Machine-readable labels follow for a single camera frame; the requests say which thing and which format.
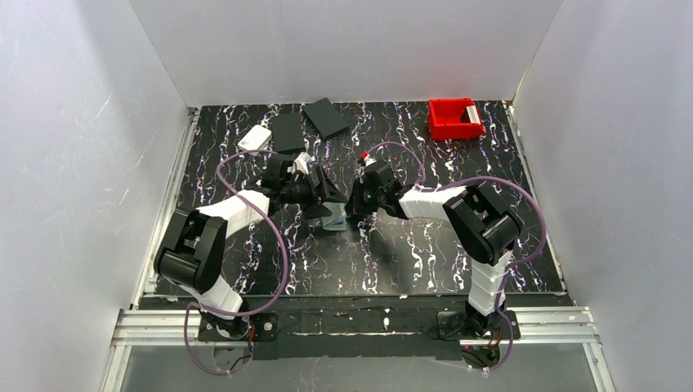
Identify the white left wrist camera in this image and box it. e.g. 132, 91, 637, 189
293, 152, 311, 176

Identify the aluminium rail frame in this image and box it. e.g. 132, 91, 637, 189
101, 307, 615, 391

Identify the red plastic bin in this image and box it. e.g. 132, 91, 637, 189
428, 97, 486, 141

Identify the white striped credit card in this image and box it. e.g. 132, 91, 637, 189
466, 105, 481, 124

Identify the white small box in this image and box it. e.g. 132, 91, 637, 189
237, 125, 272, 156

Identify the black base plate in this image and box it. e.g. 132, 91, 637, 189
193, 295, 521, 360

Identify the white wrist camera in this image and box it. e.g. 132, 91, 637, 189
358, 151, 377, 168
293, 152, 311, 176

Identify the black flat box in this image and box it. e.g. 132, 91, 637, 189
270, 113, 306, 154

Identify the purple cable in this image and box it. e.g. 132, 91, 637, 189
182, 150, 291, 376
364, 141, 549, 372

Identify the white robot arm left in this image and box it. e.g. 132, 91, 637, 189
154, 152, 347, 320

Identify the black flat box angled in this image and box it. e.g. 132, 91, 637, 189
302, 97, 349, 140

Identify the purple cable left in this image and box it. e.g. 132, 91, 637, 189
182, 150, 291, 376

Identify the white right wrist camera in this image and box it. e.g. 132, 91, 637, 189
358, 151, 377, 168

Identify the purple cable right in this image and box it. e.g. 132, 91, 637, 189
364, 141, 549, 372

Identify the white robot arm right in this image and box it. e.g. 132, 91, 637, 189
346, 158, 522, 318

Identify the mint green card holder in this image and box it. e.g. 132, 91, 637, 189
321, 202, 347, 231

